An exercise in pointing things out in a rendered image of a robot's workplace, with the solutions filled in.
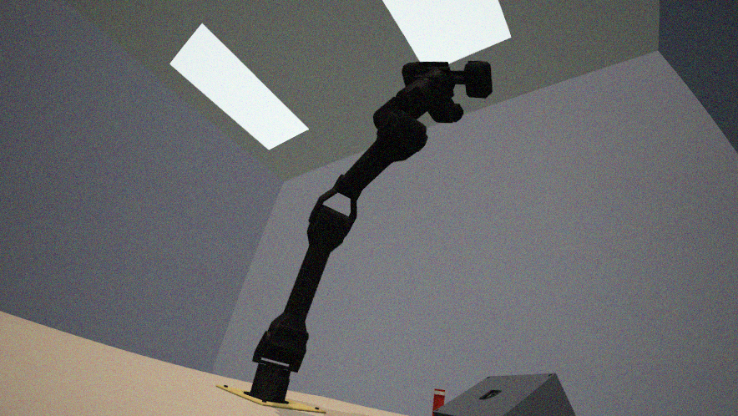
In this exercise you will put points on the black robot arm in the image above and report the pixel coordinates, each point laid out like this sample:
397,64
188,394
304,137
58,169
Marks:
400,135

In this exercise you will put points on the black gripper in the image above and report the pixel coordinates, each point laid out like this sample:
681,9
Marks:
476,76

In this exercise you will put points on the grey square panel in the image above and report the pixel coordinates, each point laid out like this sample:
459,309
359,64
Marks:
513,395

